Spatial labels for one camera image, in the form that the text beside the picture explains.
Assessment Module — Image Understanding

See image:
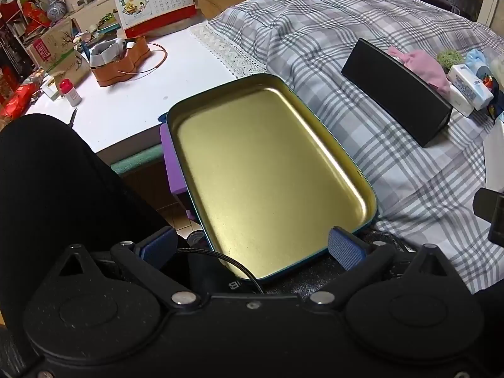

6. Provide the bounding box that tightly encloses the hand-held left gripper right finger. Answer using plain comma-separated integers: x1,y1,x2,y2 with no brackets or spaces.
307,226,471,308

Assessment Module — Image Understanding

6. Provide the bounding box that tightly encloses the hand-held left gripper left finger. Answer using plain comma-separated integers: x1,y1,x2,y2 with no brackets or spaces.
51,226,199,308

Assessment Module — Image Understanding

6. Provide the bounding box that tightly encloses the gold tin tray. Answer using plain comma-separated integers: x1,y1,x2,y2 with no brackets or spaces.
165,73,379,284

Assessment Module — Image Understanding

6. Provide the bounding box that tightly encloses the large white tissue pack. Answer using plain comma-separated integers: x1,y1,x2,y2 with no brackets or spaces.
449,64,495,112

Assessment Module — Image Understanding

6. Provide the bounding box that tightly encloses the green fuzzy ball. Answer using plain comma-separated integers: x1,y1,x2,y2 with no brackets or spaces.
437,48,467,72

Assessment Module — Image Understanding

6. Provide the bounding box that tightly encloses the pink cloth pouch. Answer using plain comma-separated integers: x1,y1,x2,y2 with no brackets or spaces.
388,46,451,95

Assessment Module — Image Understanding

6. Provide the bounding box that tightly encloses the purple box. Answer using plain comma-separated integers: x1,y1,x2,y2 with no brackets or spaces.
159,124,198,221

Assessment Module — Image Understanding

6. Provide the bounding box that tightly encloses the green foam edge guard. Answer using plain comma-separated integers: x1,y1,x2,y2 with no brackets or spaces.
112,144,164,176

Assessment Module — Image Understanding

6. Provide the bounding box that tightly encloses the person's black trouser leg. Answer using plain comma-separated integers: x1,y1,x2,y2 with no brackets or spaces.
0,113,174,324

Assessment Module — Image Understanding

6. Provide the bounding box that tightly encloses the red-capped white bottle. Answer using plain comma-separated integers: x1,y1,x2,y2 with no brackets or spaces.
58,79,82,107

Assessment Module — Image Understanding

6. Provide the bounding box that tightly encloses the orange leather basket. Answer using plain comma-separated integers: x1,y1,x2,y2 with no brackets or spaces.
90,35,168,87

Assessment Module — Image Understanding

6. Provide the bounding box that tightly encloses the red snack packet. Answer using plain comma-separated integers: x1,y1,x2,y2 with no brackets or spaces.
0,84,36,119

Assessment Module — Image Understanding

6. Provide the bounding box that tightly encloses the white lace cloth trim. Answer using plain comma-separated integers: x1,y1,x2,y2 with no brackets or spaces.
189,21,272,79

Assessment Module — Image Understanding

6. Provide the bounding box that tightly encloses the grey plaid bed sheet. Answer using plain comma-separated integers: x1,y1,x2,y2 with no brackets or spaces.
207,0,504,296

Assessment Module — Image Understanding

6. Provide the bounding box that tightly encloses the cardboard box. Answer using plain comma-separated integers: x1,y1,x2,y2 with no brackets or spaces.
26,18,91,83

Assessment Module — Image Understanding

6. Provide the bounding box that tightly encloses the desk calendar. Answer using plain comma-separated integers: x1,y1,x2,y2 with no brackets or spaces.
113,0,198,38

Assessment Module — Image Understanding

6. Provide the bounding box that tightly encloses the blue and white vase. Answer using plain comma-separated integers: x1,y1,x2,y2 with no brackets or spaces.
46,0,67,24

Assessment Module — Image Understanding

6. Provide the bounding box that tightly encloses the black braided cable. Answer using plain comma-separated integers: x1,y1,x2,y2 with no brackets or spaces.
175,246,266,294

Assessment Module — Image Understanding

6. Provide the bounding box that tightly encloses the grey strap device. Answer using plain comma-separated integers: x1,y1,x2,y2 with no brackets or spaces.
90,38,127,67

